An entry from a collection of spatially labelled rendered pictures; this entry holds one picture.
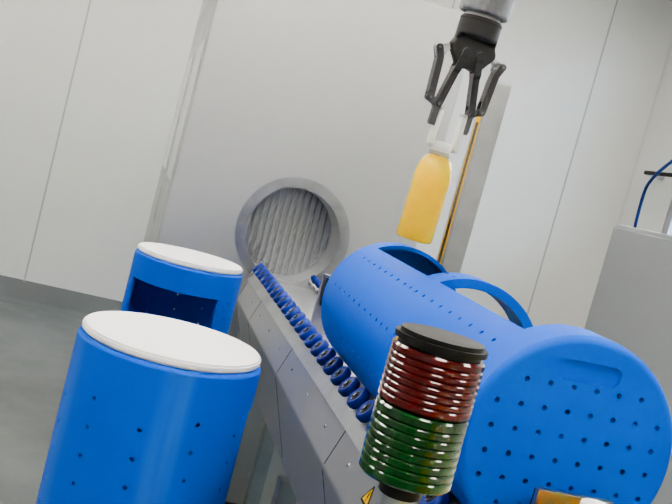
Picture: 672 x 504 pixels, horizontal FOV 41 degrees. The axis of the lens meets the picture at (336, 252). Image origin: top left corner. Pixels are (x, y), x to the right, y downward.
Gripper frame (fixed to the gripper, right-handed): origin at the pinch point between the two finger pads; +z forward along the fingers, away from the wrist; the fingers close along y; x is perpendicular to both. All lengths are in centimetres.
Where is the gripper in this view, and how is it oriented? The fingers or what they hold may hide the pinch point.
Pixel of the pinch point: (446, 130)
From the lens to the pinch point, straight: 163.3
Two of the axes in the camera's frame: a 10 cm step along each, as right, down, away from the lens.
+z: -2.9, 9.5, 1.4
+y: -9.5, -2.6, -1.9
